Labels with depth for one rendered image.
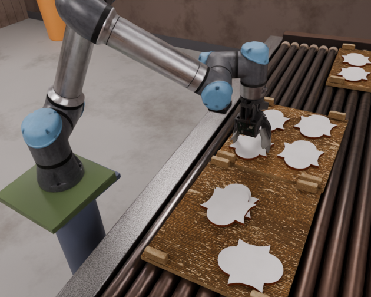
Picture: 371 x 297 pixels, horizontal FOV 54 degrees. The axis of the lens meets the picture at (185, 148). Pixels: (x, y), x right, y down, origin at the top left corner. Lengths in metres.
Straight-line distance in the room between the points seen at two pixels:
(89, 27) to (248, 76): 0.44
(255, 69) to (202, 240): 0.48
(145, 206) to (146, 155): 1.71
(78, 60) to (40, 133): 0.23
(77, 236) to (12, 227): 1.21
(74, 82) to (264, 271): 0.75
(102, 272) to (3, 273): 1.40
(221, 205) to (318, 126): 0.53
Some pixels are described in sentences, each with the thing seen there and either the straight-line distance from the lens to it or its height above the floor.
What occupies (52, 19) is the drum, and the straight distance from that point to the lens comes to 5.29.
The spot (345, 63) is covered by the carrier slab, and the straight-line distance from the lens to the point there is 1.89.
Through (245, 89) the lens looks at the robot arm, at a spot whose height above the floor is 1.18.
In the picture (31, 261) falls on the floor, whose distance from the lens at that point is 2.29.
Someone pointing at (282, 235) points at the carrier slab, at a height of 0.94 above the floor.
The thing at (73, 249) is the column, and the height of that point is 0.62.
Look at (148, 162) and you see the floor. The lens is 2.69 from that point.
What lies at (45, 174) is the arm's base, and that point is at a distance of 1.20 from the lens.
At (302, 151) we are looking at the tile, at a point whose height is 0.95.
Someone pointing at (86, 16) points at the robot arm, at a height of 1.44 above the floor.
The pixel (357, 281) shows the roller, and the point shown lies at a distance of 0.96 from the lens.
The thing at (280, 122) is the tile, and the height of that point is 0.95.
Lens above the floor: 1.67
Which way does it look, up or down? 37 degrees down
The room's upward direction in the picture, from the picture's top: 4 degrees counter-clockwise
